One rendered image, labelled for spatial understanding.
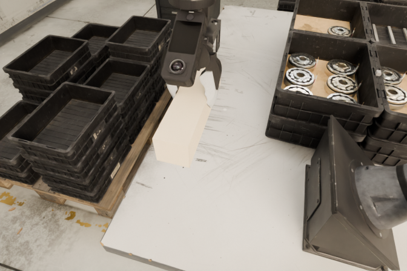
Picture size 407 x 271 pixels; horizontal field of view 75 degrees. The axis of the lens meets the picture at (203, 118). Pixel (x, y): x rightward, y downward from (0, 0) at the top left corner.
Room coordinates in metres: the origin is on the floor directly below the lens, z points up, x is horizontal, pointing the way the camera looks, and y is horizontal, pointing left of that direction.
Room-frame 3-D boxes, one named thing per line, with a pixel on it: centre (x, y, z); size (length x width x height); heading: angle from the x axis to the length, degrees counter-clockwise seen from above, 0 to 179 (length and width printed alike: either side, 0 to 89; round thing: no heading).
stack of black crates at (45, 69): (1.36, 0.91, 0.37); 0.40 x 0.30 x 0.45; 165
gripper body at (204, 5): (0.41, 0.01, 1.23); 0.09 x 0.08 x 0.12; 165
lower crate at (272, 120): (0.76, -0.42, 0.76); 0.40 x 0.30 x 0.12; 161
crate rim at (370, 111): (0.76, -0.42, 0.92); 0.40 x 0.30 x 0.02; 161
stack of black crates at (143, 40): (1.64, 0.42, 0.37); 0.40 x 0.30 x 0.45; 165
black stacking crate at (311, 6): (1.14, -0.55, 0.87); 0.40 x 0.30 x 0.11; 161
